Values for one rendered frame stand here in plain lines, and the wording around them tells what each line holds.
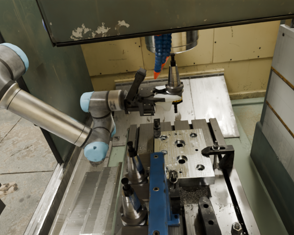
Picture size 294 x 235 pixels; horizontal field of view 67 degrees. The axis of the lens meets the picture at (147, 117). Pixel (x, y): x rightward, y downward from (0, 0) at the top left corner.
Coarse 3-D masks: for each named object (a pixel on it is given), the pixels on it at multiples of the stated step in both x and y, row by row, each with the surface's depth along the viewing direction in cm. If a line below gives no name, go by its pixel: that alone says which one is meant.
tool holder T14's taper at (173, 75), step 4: (176, 64) 71; (172, 68) 70; (176, 68) 70; (168, 72) 72; (172, 72) 71; (176, 72) 71; (168, 76) 72; (172, 76) 71; (176, 76) 71; (168, 80) 73; (172, 80) 72; (176, 80) 72; (180, 80) 73; (168, 84) 74; (172, 84) 72; (176, 84) 72; (180, 84) 73
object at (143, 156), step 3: (138, 153) 66; (141, 153) 65; (144, 153) 65; (147, 153) 65; (141, 156) 64; (144, 156) 64; (147, 156) 64; (126, 159) 64; (141, 159) 63; (144, 159) 63; (147, 159) 63; (126, 162) 64; (141, 162) 63; (144, 162) 62; (147, 162) 62; (147, 165) 62
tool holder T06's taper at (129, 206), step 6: (132, 192) 46; (126, 198) 45; (132, 198) 45; (138, 198) 48; (126, 204) 46; (132, 204) 46; (138, 204) 47; (126, 210) 47; (132, 210) 47; (138, 210) 47; (126, 216) 48; (132, 216) 47; (138, 216) 48
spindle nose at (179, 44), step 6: (198, 30) 62; (150, 36) 61; (174, 36) 58; (180, 36) 58; (186, 36) 59; (192, 36) 60; (198, 36) 63; (150, 42) 62; (174, 42) 59; (180, 42) 59; (186, 42) 60; (192, 42) 61; (150, 48) 63; (174, 48) 60; (180, 48) 60; (186, 48) 61
